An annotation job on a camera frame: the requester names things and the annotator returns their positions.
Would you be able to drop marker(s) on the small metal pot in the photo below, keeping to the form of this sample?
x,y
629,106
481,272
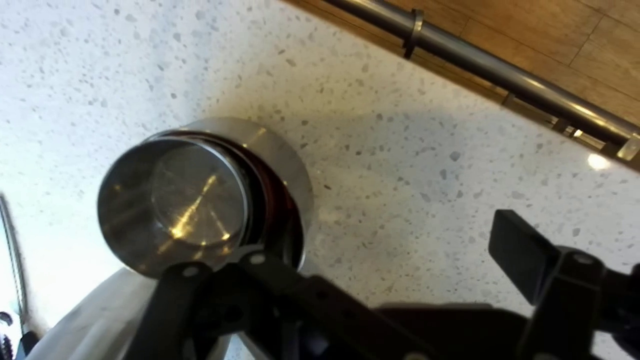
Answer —
x,y
170,210

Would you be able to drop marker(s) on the large metal pot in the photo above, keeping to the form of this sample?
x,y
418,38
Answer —
x,y
287,165

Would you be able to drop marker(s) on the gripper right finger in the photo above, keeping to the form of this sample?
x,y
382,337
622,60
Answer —
x,y
565,290

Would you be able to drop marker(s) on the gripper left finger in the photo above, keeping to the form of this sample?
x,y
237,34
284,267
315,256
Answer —
x,y
280,310

